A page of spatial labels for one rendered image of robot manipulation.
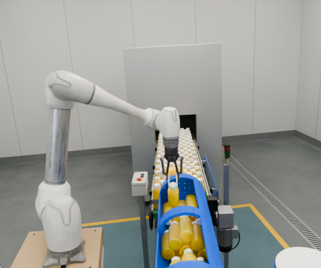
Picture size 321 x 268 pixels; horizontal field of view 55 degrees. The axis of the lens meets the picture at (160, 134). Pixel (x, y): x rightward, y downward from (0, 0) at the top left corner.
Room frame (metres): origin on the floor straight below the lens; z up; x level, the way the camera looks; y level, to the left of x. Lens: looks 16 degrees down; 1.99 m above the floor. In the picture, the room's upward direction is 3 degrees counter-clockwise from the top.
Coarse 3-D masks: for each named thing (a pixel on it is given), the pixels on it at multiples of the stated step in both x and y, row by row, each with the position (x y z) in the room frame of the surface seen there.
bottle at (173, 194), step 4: (168, 188) 1.62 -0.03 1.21; (176, 188) 1.60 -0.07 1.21; (168, 192) 1.61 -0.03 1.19; (172, 192) 1.59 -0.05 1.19; (176, 192) 1.59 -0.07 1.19; (168, 196) 1.62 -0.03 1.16; (172, 196) 1.60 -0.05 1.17; (176, 196) 1.60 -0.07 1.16; (168, 200) 1.64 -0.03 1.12; (172, 200) 1.61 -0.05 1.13; (176, 200) 1.62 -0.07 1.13; (168, 204) 1.66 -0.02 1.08; (172, 204) 1.63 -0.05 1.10; (176, 204) 1.63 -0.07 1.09
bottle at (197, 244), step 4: (192, 224) 1.38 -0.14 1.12; (196, 224) 1.37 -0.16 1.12; (196, 228) 1.33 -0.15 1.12; (200, 228) 1.34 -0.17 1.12; (196, 232) 1.29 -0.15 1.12; (200, 232) 1.30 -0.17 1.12; (196, 236) 1.26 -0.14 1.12; (200, 236) 1.27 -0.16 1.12; (192, 240) 1.25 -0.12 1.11; (196, 240) 1.24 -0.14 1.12; (200, 240) 1.24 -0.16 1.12; (192, 244) 1.24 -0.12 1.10; (196, 244) 1.24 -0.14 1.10; (200, 244) 1.24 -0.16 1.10; (204, 244) 1.24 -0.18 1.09; (192, 248) 1.24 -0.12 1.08; (196, 248) 1.24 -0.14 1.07; (200, 248) 1.24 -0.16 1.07
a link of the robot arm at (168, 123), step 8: (168, 112) 1.56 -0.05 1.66; (176, 112) 1.58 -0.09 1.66; (160, 120) 1.59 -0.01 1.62; (168, 120) 1.55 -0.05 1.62; (176, 120) 1.56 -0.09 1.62; (160, 128) 1.59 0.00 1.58; (168, 128) 1.55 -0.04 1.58; (176, 128) 1.56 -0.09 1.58; (168, 136) 1.56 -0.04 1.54; (176, 136) 1.57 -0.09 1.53
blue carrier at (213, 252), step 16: (192, 176) 1.75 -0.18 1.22; (160, 192) 1.71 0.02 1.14; (192, 192) 1.75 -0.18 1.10; (160, 208) 1.64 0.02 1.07; (176, 208) 1.35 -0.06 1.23; (192, 208) 1.34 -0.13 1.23; (208, 208) 1.48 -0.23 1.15; (160, 224) 1.31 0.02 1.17; (208, 224) 1.26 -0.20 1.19; (160, 240) 1.36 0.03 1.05; (208, 240) 1.11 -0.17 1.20; (160, 256) 1.24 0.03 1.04; (208, 256) 1.00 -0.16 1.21
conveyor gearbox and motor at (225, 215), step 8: (224, 208) 1.96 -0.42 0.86; (216, 216) 1.92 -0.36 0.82; (224, 216) 1.90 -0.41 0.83; (232, 216) 1.90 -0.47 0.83; (216, 224) 1.96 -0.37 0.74; (224, 224) 1.90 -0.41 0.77; (232, 224) 1.90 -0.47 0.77; (224, 232) 1.91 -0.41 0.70; (232, 232) 1.93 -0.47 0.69; (224, 240) 1.91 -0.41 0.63; (232, 240) 1.94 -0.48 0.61; (224, 248) 1.90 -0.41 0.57; (232, 248) 2.01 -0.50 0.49
